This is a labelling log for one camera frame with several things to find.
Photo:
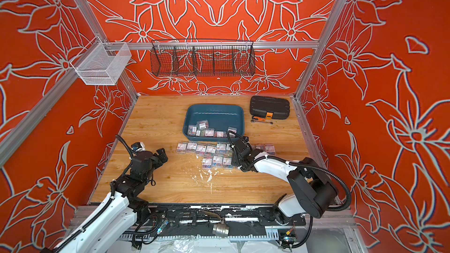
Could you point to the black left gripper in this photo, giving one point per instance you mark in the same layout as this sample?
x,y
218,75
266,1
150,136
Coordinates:
x,y
162,156

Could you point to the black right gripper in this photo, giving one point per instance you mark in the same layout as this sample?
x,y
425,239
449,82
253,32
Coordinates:
x,y
235,159

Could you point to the thirteenth clear paper clip box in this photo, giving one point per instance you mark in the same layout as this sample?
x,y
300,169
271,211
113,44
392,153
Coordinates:
x,y
227,163

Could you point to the eleventh clear paper clip box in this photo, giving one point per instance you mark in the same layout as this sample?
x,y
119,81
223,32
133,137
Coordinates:
x,y
217,161

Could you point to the twelfth clear paper clip box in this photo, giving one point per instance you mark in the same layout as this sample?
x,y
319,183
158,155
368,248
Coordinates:
x,y
207,163

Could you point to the blue plastic storage tray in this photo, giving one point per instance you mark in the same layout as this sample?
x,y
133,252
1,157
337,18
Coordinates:
x,y
220,117

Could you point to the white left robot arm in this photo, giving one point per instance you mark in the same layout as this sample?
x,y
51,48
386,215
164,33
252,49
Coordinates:
x,y
122,211

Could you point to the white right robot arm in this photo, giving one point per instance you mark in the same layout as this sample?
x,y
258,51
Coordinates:
x,y
316,190

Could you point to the orange black ratchet wrench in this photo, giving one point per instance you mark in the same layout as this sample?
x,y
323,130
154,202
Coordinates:
x,y
268,119

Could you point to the black plastic tool case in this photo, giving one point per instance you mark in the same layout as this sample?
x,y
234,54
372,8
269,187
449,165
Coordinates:
x,y
261,106

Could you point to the silver metal cylinder fitting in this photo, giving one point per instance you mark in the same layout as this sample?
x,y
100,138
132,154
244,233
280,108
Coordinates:
x,y
220,230

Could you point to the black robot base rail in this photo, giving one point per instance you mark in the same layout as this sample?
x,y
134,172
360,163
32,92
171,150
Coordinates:
x,y
246,222

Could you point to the white wire mesh basket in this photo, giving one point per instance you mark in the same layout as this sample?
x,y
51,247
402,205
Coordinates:
x,y
99,66

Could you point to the black wire wall basket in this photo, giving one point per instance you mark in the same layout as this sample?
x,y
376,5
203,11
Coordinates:
x,y
209,58

